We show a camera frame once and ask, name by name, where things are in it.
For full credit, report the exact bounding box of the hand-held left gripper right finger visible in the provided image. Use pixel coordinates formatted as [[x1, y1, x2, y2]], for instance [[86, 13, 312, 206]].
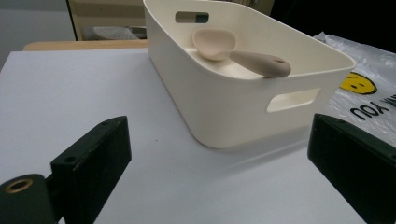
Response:
[[307, 113, 396, 224]]

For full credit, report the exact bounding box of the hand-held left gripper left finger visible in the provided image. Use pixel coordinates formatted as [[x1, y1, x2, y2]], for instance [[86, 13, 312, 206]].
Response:
[[50, 115, 133, 224]]

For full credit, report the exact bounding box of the clear plastic bag yellow smiley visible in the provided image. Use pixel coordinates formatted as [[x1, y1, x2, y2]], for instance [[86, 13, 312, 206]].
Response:
[[313, 31, 396, 147]]

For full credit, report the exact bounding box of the cream plastic basket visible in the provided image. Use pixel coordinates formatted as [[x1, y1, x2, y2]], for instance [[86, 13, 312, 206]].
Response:
[[142, 0, 357, 149]]

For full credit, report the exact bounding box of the beige spoon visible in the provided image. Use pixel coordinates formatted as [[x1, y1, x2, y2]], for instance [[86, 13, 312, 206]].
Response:
[[191, 27, 292, 78]]

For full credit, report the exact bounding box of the wooden table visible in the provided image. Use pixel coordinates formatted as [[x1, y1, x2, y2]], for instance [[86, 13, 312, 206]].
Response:
[[22, 39, 149, 52]]

